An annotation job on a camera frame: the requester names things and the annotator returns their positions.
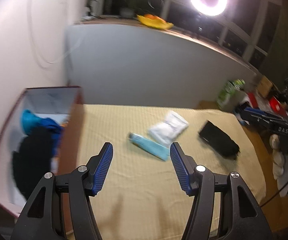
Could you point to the black knit glove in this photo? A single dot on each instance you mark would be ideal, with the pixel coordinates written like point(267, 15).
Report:
point(32, 160)

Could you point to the plant pot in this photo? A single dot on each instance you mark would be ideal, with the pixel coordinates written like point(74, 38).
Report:
point(126, 12)

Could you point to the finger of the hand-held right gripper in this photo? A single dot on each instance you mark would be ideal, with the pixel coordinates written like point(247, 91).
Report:
point(261, 111)
point(254, 121)

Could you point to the person's right hand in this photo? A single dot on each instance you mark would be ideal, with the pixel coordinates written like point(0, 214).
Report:
point(284, 172)

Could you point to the light blue cream tube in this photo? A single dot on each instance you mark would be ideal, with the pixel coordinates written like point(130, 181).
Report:
point(150, 147)

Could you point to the white plastic packet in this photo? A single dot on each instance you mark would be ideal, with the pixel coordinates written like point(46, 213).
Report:
point(167, 128)

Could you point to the red-brown storage box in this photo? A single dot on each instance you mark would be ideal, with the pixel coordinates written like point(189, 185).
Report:
point(6, 155)

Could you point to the green tissue pack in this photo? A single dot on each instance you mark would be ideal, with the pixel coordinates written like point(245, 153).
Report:
point(227, 93)

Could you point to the red box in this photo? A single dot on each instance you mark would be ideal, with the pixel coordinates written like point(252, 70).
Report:
point(276, 106)

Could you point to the pile of red black clothes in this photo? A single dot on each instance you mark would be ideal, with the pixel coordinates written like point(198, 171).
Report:
point(250, 102)

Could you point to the yellow striped table mat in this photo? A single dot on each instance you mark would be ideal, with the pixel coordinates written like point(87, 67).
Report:
point(134, 180)

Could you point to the black fabric pouch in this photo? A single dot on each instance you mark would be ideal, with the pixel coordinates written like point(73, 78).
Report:
point(217, 140)

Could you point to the brown cardboard box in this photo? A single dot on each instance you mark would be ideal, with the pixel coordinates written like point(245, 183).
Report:
point(265, 86)

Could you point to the yellow fruit bowl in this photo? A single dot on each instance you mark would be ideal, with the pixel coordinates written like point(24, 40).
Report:
point(156, 24)

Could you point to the blue cloth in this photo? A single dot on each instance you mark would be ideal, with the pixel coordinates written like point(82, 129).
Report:
point(51, 130)

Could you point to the white window frame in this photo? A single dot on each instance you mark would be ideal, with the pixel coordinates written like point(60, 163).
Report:
point(169, 3)

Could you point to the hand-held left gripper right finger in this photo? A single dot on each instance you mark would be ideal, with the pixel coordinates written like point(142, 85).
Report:
point(181, 170)

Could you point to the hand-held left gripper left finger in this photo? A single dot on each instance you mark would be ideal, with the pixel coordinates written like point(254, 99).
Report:
point(101, 170)

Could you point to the white power strip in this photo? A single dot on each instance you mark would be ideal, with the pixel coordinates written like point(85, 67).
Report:
point(87, 17)

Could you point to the orange fruit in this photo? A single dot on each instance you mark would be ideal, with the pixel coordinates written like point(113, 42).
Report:
point(159, 18)
point(149, 17)

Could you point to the wooden windowsill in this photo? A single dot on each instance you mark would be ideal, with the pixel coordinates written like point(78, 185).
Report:
point(204, 42)

